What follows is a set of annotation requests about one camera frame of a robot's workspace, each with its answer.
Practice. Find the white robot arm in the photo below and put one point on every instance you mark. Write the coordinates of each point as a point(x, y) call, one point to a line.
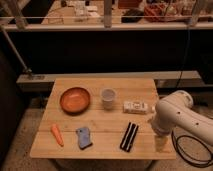
point(176, 110)

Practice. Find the orange carrot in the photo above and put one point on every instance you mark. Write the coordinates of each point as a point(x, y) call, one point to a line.
point(56, 133)

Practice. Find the blue sponge cloth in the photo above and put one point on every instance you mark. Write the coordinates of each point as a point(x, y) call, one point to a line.
point(84, 140)

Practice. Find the orange bowl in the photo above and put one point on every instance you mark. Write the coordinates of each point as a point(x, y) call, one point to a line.
point(75, 100)

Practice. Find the white plastic cup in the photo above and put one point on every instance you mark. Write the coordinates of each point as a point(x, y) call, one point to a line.
point(108, 97)

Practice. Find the black white-striped eraser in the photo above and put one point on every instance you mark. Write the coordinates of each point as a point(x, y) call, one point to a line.
point(129, 136)

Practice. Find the wooden table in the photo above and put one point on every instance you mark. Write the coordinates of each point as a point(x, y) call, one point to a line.
point(107, 127)

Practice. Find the metal diagonal pole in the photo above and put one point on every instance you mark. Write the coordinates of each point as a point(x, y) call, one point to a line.
point(27, 70)

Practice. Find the tan wooden pusher tool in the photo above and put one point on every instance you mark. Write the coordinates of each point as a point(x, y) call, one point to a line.
point(160, 142)

